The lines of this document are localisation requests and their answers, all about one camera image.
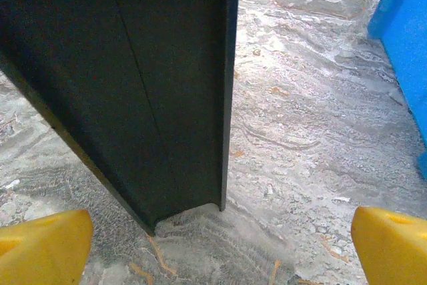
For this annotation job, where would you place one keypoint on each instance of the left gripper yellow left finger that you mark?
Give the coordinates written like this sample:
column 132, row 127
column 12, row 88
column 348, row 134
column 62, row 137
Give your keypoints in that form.
column 43, row 251

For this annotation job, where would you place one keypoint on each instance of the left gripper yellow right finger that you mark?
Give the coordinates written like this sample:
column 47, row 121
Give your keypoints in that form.
column 397, row 251

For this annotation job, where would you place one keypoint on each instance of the black flat bar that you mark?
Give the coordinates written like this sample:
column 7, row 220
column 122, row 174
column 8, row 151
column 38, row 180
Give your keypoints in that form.
column 133, row 81

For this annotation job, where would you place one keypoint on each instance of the blue three-compartment bin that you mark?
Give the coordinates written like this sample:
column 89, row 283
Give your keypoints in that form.
column 407, row 48

